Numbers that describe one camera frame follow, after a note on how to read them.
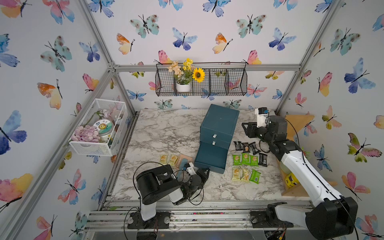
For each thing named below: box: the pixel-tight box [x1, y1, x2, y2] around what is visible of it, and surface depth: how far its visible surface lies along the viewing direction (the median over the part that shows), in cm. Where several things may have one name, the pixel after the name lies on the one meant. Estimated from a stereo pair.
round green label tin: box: [93, 119, 114, 136], surface depth 67 cm
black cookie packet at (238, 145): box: [233, 141, 244, 151], surface depth 101 cm
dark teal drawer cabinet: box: [200, 104, 240, 150], surface depth 89 cm
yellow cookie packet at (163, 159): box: [159, 154, 168, 165], surface depth 95 cm
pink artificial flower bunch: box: [70, 125, 101, 143], surface depth 61 cm
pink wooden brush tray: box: [175, 154, 193, 169], surface depth 95 cm
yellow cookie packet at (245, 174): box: [241, 169, 250, 181], surface depth 88 cm
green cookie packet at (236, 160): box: [233, 154, 242, 166], surface depth 95 cm
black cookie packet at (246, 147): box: [241, 142, 251, 153], surface depth 100 cm
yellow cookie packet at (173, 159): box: [170, 154, 179, 167], surface depth 95 cm
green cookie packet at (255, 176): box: [250, 168, 262, 184], surface depth 90 cm
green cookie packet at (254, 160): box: [250, 154, 259, 167], surface depth 95 cm
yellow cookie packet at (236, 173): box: [231, 167, 241, 181], surface depth 89 cm
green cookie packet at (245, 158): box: [241, 152, 251, 165], surface depth 95 cm
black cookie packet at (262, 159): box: [259, 153, 268, 167], surface depth 95 cm
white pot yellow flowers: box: [167, 58, 206, 93], surface depth 86 cm
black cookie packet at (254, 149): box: [248, 141, 261, 155], surface depth 100 cm
